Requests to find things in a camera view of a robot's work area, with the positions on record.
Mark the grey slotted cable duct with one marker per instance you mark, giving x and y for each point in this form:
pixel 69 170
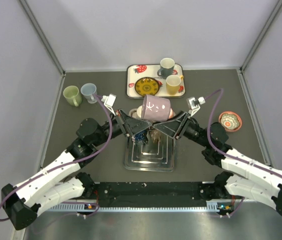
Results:
pixel 210 206

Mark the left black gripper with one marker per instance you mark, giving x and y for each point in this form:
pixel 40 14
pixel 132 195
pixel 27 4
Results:
pixel 135 125

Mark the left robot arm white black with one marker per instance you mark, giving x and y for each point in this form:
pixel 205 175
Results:
pixel 62 180

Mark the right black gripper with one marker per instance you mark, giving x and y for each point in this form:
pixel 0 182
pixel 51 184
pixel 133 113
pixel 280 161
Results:
pixel 176 128

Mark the mauve purple mug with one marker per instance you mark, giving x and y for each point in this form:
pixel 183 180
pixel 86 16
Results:
pixel 155 109

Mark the grey green mug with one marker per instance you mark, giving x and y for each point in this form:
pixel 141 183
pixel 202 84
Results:
pixel 166 67

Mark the dark blue mug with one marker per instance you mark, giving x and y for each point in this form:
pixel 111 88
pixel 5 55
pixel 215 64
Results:
pixel 141 138

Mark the pink mug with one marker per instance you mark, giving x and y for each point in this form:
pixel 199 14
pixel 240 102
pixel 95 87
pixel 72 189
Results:
pixel 171 113

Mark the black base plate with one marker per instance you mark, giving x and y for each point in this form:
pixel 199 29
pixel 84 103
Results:
pixel 154 194

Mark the cream white mug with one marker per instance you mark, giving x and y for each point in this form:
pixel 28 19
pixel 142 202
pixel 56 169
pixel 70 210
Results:
pixel 138 112

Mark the yellow mug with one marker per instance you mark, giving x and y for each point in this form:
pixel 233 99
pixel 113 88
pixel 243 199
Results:
pixel 173 83

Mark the black gold mug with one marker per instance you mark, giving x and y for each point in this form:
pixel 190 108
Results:
pixel 155 135

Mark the yellow patterned plate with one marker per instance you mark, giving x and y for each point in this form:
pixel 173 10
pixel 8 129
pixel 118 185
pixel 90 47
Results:
pixel 147 86

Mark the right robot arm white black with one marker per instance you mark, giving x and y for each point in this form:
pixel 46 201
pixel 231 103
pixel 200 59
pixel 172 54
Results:
pixel 246 177

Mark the light blue mug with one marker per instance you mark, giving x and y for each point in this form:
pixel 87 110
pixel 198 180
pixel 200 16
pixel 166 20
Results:
pixel 89 90

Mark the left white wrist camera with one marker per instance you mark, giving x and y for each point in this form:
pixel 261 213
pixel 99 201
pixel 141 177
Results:
pixel 108 102

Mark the pink patterned bowl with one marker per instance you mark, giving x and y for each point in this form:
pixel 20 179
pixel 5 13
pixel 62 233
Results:
pixel 231 121

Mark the light green mug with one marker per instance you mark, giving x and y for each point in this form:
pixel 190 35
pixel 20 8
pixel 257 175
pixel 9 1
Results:
pixel 73 95

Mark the silver metal tray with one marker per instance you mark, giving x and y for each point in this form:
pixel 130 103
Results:
pixel 157 155

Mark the strawberry pattern white tray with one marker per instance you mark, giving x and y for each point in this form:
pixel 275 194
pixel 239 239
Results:
pixel 137 71

